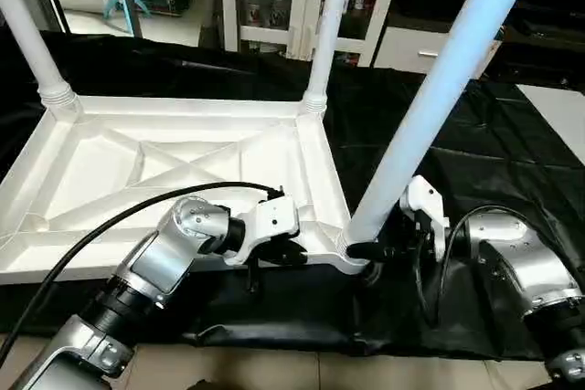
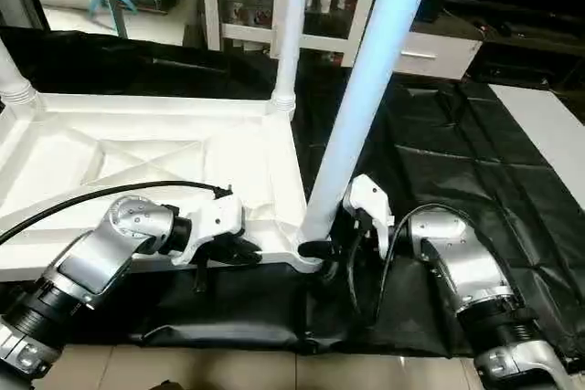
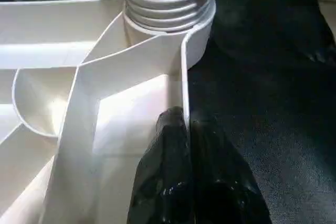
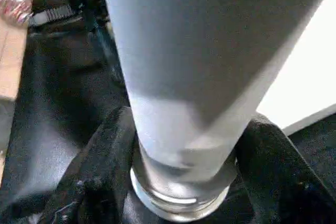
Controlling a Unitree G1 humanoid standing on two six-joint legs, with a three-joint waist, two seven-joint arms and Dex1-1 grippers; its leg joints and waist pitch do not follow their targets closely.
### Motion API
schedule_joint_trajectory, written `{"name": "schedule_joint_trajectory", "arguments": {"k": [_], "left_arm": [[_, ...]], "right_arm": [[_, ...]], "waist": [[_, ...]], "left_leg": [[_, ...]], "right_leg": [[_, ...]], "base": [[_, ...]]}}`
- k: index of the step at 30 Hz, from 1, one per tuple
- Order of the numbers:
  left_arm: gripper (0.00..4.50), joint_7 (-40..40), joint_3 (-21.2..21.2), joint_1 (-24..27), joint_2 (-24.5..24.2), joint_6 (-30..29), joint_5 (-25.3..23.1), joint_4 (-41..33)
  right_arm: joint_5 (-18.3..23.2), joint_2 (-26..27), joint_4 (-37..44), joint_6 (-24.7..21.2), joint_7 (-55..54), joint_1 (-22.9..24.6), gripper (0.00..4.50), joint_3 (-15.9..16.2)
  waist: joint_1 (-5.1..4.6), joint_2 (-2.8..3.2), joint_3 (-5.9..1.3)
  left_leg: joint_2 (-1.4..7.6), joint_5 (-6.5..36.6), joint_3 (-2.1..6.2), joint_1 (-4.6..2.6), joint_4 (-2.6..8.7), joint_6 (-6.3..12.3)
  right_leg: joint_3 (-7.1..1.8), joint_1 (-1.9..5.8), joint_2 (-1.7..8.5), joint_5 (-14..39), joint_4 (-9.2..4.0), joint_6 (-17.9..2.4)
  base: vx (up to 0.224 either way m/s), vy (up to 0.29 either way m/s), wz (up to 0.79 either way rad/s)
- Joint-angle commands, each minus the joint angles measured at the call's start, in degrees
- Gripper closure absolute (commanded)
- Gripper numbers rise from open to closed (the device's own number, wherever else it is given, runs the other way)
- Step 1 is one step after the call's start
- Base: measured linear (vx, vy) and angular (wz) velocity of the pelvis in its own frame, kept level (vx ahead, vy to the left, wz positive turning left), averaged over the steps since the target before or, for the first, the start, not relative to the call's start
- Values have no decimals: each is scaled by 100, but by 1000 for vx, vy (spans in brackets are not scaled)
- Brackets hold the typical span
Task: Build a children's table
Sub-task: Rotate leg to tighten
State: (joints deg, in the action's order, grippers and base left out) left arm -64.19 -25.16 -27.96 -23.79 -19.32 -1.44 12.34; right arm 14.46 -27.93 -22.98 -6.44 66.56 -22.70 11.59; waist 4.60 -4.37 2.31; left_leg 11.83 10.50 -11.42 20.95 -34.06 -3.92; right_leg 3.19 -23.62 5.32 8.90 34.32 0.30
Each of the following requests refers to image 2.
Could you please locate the white plastic table top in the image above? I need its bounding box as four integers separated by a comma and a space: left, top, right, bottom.
0, 89, 326, 283

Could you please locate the white plastic table leg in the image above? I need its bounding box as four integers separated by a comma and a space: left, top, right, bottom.
0, 41, 39, 110
296, 0, 441, 263
269, 0, 314, 113

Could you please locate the black work mat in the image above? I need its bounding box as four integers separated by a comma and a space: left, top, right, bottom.
0, 26, 585, 360

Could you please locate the white drawer unit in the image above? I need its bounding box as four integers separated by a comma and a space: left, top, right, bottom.
340, 28, 485, 82

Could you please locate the teal stand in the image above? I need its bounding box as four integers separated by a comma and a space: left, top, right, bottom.
88, 0, 140, 18

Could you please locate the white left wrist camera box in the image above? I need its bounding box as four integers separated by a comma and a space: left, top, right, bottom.
172, 191, 248, 267

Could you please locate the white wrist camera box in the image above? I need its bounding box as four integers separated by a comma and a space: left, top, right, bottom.
342, 173, 396, 258
172, 191, 248, 267

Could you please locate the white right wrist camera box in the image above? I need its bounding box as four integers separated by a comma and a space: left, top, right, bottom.
342, 173, 396, 258

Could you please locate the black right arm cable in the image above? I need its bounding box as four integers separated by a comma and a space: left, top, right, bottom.
346, 204, 495, 323

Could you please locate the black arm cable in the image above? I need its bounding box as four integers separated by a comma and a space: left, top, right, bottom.
346, 204, 495, 323
0, 180, 233, 247

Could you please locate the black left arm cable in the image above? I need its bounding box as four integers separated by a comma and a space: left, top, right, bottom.
0, 180, 233, 247

